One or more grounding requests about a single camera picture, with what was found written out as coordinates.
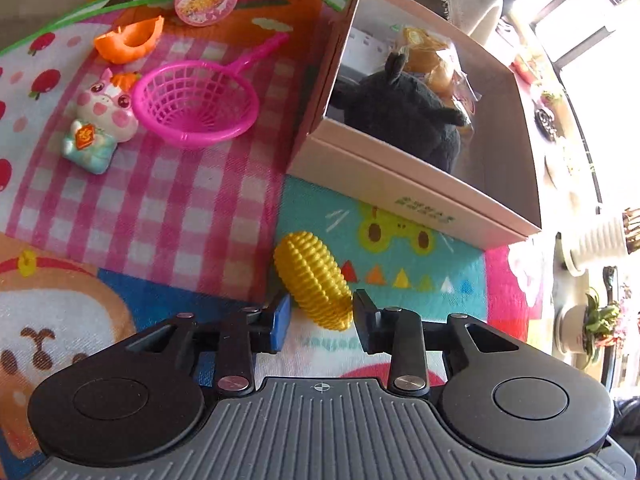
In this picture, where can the white pot with plant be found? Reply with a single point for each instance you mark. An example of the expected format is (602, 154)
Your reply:
(588, 329)

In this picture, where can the packaged bread snack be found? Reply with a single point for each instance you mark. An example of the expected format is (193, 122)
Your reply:
(433, 59)

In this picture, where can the black plush toy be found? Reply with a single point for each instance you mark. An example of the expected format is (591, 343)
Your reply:
(398, 109)

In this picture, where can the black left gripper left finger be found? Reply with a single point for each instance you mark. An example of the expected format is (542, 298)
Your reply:
(235, 340)

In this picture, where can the pink cardboard box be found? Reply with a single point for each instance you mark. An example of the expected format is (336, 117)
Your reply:
(490, 200)

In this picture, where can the white ribbed pot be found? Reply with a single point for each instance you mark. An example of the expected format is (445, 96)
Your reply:
(597, 239)

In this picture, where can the pink plastic strainer toy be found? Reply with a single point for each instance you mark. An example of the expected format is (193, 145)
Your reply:
(195, 104)

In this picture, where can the colourful play mat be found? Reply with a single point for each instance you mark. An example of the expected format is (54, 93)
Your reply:
(87, 259)

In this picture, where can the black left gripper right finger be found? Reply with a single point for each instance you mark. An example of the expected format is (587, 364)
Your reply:
(405, 337)

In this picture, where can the yellow toy corn cob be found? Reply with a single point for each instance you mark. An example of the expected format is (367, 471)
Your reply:
(311, 275)

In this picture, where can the orange plastic pumpkin half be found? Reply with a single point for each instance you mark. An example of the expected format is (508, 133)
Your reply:
(127, 44)

